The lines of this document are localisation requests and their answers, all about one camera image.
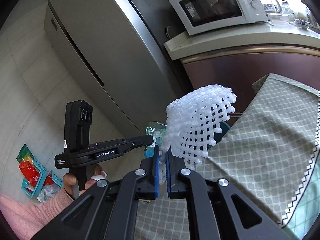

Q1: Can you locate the patterned tablecloth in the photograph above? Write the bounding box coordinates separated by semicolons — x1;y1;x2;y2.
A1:
134;73;320;240

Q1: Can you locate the white foam fruit net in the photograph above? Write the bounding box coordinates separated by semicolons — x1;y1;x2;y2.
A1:
161;85;236;170

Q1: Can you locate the grey refrigerator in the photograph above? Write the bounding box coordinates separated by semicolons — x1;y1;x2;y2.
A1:
44;0;183;137

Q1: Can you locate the glass kettle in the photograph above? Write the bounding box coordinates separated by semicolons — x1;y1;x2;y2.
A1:
260;0;282;14

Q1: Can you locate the teal trash bin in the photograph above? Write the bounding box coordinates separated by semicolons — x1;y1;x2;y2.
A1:
214;121;231;144

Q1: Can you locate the white microwave oven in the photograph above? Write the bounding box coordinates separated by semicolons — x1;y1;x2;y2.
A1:
169;0;268;36

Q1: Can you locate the green clear plastic wrapper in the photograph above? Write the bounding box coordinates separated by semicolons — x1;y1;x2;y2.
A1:
144;121;166;158

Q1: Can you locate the pink sleeve left forearm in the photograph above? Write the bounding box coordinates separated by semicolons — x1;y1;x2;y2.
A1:
1;189;73;239

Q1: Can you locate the teal basket with packets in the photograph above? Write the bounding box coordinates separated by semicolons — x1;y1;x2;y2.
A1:
16;144;63;203

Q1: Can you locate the kitchen counter with cabinets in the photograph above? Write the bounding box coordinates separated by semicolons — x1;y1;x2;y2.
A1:
164;22;319;112

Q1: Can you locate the person's left hand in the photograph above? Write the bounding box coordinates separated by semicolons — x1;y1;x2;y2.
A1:
62;163;108;201

